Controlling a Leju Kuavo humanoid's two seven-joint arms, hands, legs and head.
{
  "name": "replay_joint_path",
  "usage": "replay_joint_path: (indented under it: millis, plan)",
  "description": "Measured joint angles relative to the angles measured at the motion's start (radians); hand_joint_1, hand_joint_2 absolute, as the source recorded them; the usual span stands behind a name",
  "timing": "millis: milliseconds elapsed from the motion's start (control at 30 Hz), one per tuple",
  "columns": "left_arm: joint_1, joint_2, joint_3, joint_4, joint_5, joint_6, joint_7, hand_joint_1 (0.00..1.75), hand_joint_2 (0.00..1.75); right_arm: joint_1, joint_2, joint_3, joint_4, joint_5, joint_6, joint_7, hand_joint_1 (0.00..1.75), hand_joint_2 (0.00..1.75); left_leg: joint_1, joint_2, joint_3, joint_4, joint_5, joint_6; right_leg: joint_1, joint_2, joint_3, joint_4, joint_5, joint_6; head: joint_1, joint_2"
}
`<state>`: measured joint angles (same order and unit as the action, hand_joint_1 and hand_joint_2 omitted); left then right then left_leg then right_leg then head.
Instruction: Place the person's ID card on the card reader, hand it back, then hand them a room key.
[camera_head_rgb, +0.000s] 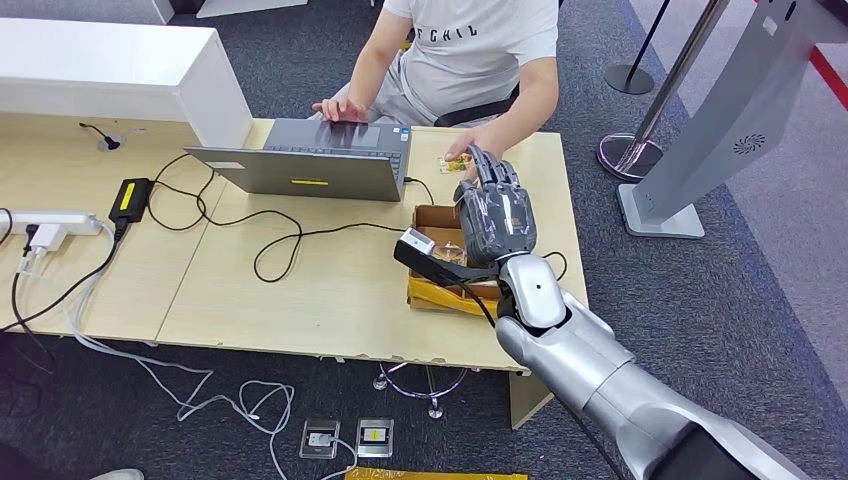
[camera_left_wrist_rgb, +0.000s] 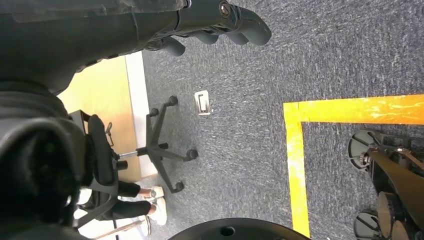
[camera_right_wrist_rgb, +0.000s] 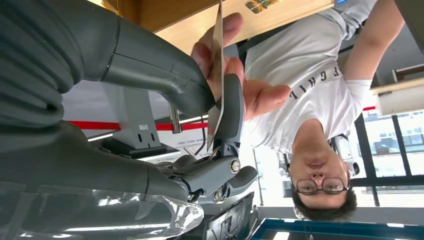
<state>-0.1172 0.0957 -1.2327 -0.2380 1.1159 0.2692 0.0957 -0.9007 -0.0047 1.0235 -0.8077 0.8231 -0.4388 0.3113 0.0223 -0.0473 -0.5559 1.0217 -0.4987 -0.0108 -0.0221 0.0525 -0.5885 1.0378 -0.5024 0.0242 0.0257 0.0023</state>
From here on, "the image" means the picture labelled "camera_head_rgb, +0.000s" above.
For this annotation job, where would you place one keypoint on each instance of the person's right hand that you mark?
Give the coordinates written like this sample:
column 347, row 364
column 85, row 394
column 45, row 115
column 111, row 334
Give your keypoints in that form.
column 341, row 111

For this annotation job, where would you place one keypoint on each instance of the person's left hand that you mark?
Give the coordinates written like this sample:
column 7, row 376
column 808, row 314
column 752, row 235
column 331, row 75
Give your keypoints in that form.
column 487, row 139

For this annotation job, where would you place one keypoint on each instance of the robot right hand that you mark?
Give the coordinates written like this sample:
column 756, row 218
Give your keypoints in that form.
column 497, row 218

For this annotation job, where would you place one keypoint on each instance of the person's left forearm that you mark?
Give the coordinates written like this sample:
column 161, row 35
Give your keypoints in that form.
column 530, row 109

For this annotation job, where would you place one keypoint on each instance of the person's right forearm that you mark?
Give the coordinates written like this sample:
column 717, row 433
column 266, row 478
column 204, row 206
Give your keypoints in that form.
column 368, row 76

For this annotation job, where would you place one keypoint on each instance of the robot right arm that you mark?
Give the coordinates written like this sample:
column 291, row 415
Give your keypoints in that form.
column 583, row 364

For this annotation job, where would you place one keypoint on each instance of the person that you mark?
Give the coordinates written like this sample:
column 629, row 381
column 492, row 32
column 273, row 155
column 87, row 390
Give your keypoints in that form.
column 477, row 60

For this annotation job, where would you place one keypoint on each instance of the cardboard organizer box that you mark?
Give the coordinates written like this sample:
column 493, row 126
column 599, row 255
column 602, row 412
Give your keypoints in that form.
column 434, row 217

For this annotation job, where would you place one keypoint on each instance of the grey laptop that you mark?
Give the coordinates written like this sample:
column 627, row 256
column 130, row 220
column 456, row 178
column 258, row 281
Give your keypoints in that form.
column 311, row 171

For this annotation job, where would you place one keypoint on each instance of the crumpled yellow tape strip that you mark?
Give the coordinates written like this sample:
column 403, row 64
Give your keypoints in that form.
column 430, row 297

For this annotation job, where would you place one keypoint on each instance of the white flat board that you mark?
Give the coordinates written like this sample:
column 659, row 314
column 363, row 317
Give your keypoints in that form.
column 248, row 6

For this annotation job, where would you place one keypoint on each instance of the wooden desk leg panel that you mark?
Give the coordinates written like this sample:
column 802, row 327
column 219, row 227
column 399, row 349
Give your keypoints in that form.
column 526, row 404

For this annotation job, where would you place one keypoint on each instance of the chrome stool base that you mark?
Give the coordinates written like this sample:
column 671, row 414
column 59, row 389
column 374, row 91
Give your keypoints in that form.
column 435, row 411

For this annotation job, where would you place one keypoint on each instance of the black power adapter yellow label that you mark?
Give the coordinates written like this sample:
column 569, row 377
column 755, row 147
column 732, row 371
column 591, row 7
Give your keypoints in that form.
column 130, row 199

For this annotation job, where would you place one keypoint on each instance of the silver kiosk stand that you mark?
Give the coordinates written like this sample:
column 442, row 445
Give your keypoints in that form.
column 719, row 132

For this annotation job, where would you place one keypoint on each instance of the white reception counter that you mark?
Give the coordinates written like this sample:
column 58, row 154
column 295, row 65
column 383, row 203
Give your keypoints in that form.
column 99, row 56

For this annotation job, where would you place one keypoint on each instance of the floor socket with yellow label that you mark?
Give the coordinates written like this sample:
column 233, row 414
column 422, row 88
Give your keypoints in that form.
column 375, row 438

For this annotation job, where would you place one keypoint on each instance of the yellow floor tape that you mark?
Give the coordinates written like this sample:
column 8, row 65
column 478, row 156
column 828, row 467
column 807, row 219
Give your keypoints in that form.
column 430, row 475

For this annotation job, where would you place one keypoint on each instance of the white cabinet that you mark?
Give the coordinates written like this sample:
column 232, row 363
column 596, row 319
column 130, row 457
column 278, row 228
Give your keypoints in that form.
column 79, row 9

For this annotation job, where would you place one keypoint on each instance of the floor socket with white plug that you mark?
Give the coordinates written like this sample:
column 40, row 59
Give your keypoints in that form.
column 319, row 439

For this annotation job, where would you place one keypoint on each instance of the white power strip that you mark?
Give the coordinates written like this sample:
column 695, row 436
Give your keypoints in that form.
column 56, row 222

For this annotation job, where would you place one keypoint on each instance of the white plug-in charger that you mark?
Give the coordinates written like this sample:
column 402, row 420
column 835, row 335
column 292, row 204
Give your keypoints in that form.
column 46, row 238

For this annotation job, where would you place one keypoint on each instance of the red barrier belt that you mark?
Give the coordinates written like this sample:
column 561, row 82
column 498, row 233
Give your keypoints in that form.
column 831, row 76

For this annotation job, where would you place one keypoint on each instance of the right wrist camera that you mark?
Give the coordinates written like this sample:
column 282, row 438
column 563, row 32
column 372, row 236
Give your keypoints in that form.
column 416, row 242

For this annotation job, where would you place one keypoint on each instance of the chrome stanchion post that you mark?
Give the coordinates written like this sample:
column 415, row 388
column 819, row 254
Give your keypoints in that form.
column 629, row 158

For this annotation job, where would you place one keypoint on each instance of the black stanchion post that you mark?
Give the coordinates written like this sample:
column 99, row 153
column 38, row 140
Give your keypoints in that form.
column 628, row 79

